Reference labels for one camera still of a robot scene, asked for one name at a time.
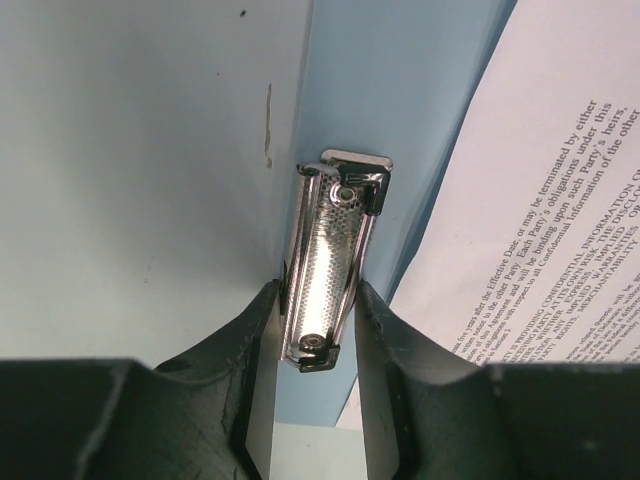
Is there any metal folder clip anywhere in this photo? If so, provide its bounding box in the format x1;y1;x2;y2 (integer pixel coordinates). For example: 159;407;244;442
280;149;393;373

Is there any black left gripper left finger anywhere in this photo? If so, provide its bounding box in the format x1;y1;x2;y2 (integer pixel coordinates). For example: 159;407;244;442
1;281;279;479

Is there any text paper sheet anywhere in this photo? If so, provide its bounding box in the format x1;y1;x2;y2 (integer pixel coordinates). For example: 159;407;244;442
334;0;640;431

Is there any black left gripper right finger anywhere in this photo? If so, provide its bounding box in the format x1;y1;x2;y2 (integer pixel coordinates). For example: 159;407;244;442
355;283;639;479

